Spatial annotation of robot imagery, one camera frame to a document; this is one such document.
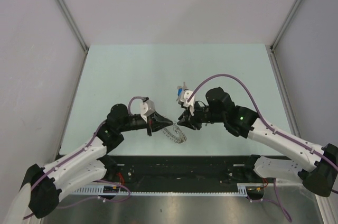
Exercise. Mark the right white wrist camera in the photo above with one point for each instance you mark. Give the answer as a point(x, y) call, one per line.
point(187, 100)

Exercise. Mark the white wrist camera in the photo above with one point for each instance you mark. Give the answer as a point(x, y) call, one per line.
point(147, 108)
point(187, 100)

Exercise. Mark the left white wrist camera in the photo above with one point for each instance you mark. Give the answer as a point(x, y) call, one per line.
point(147, 108)

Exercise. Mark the white slotted cable duct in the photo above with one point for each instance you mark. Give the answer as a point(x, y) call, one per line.
point(95, 190)

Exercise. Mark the metal disc with keyrings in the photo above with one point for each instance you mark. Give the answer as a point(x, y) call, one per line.
point(174, 133)

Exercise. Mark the right aluminium frame post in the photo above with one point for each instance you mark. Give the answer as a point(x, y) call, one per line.
point(286, 23)

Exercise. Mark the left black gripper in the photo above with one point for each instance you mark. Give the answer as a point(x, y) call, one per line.
point(156, 122)

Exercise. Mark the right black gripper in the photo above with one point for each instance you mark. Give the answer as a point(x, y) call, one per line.
point(185, 120)

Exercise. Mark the aluminium frame post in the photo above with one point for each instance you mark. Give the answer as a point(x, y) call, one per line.
point(72, 24)
point(286, 23)

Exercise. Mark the left aluminium frame post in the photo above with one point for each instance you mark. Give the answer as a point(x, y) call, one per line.
point(72, 24)

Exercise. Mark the silver key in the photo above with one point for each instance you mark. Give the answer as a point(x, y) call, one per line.
point(183, 85)

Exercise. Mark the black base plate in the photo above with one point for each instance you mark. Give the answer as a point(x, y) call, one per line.
point(185, 174)

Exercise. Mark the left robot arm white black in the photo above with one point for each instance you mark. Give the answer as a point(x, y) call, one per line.
point(51, 183)

